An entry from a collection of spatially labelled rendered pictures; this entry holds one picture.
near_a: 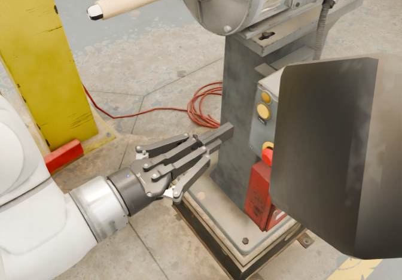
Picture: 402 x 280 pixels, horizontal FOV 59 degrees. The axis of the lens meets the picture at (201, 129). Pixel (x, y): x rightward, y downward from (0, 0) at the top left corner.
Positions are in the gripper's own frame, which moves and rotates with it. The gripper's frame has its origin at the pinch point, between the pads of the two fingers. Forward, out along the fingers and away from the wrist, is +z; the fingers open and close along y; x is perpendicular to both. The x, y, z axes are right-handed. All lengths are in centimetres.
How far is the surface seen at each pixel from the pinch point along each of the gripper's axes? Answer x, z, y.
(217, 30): 7.3, 14.5, -17.9
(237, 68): -14.6, 29.1, -25.3
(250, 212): -72, 27, -9
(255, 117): -3.9, 12.0, -1.7
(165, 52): -108, 81, -153
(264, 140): -8.1, 12.0, 1.7
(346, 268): -107, 57, 25
